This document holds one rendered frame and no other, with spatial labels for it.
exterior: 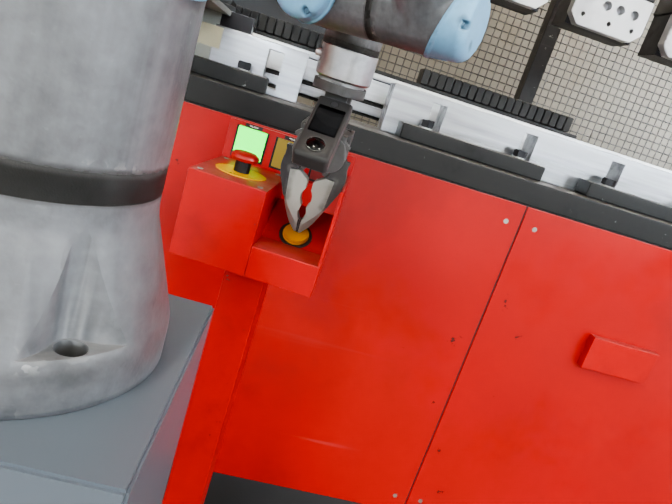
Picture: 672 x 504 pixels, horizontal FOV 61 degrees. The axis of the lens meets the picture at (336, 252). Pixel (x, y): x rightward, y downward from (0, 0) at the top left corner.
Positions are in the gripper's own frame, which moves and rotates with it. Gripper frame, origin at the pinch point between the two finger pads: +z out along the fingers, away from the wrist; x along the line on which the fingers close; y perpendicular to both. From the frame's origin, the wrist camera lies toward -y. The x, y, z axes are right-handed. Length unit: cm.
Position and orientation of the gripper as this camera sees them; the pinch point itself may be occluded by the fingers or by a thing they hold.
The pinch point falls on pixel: (298, 224)
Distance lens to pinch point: 80.8
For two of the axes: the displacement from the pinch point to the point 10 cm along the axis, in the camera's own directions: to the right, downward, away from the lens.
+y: 1.1, -3.4, 9.4
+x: -9.5, -3.1, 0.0
